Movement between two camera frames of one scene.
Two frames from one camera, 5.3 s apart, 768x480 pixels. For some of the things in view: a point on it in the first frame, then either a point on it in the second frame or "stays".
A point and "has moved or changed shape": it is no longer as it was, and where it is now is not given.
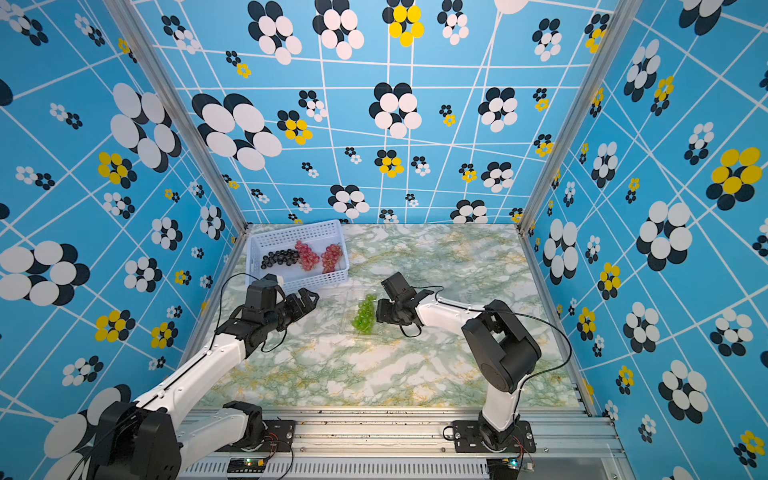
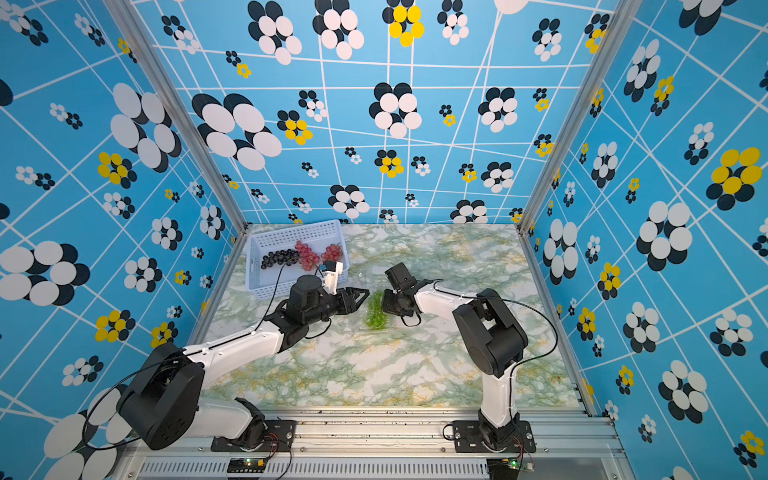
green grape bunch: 366,314 has moved or changed shape
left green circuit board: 246,465 stays
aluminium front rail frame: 401,444 stays
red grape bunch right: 330,257 stays
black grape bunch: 286,257 stays
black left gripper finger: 304,309 to 349,303
